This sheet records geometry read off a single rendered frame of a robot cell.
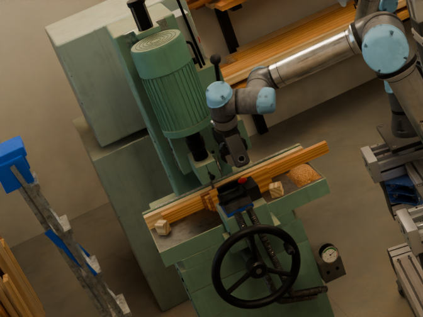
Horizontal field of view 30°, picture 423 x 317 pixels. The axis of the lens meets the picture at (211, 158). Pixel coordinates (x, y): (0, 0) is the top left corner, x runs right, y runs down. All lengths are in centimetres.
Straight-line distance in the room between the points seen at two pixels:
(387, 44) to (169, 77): 71
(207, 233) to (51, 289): 210
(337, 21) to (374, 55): 280
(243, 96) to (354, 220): 195
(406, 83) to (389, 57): 10
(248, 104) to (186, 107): 32
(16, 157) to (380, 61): 160
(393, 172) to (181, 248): 86
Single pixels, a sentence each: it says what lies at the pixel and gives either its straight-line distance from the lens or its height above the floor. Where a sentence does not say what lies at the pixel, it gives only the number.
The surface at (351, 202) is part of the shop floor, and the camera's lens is 422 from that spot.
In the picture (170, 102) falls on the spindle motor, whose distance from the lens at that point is 248.
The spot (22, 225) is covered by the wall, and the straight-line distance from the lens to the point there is 519.
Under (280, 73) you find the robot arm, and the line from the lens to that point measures 231.
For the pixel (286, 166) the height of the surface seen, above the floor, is 92.
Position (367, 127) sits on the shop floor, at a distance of 494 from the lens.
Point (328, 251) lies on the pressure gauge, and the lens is 268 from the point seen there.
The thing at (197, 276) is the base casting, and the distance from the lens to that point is 264.
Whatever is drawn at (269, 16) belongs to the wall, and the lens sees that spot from 517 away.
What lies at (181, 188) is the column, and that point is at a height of 91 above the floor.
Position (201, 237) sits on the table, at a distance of 257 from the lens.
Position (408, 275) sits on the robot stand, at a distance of 323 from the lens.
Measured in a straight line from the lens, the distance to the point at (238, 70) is 468.
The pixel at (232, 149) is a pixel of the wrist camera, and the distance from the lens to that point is 234.
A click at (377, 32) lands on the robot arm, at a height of 145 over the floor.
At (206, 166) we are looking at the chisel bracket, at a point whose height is 106.
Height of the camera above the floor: 216
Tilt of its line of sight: 24 degrees down
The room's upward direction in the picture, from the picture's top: 21 degrees counter-clockwise
